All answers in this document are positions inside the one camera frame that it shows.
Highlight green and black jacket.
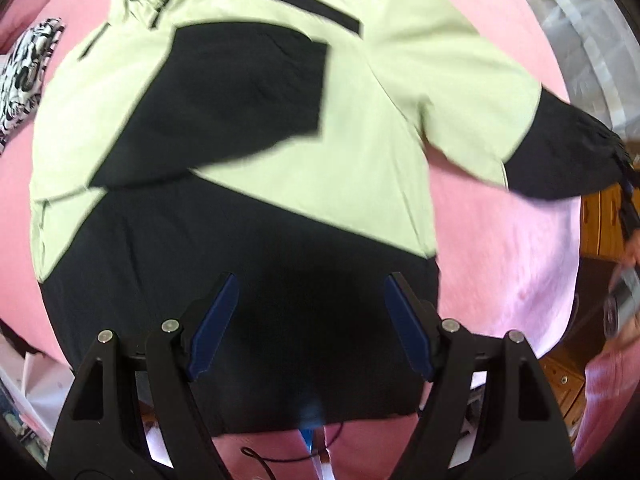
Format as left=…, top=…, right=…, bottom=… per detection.
left=29, top=0, right=627, bottom=436

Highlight white plastic bag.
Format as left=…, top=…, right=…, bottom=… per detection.
left=0, top=345, right=68, bottom=453

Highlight wooden cabinet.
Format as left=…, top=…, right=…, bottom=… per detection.
left=540, top=185, right=637, bottom=431

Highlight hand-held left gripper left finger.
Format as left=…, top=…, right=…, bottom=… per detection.
left=47, top=273, right=241, bottom=480

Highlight black cord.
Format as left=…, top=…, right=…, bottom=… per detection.
left=240, top=420, right=347, bottom=480

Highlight black and white patterned cloth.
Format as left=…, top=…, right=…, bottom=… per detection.
left=0, top=17, right=67, bottom=155

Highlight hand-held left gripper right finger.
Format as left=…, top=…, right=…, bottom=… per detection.
left=383, top=272, right=577, bottom=480

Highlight person's right forearm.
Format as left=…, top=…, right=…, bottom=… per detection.
left=572, top=345, right=640, bottom=472

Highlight grey and white curtain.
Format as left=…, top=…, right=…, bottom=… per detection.
left=505, top=0, right=640, bottom=147

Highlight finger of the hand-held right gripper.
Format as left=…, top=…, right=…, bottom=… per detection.
left=616, top=140, right=640, bottom=241

